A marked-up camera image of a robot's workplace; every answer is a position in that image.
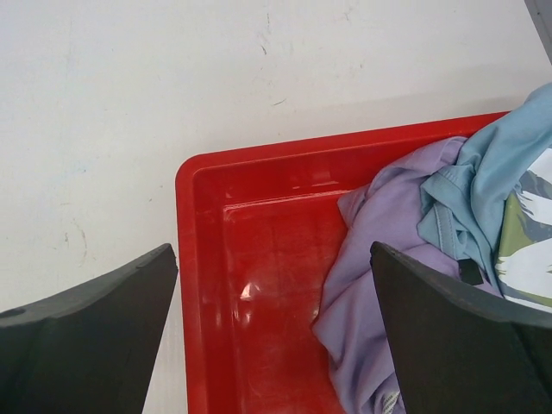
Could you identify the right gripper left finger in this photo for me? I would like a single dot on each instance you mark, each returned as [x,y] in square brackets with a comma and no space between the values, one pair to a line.
[90,348]

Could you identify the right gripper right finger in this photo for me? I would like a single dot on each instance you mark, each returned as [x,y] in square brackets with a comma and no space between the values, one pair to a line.
[456,348]

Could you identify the lavender t shirt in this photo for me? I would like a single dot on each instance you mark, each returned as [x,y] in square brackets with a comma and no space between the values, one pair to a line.
[350,325]

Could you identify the light blue t shirt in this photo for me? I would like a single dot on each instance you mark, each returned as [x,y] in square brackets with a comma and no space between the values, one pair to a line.
[493,205]

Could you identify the red plastic bin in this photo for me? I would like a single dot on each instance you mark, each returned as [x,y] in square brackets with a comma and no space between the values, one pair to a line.
[258,231]

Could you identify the right aluminium frame post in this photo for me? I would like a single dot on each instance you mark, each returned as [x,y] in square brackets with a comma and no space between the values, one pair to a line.
[541,15]

